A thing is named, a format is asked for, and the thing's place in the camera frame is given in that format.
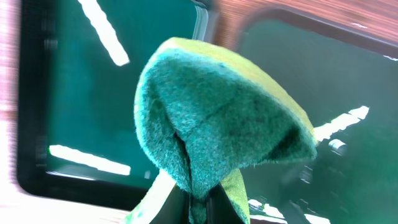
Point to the green yellow scrub sponge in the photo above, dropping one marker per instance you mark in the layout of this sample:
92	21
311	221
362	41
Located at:
202	113

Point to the black water basin tray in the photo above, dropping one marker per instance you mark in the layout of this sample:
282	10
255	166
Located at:
79	66

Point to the dark green serving tray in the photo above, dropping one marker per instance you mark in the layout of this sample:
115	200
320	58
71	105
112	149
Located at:
347	84

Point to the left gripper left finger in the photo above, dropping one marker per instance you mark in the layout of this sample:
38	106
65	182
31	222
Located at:
175	210

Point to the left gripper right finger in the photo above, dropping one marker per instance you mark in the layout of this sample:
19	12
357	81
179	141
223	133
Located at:
219	209

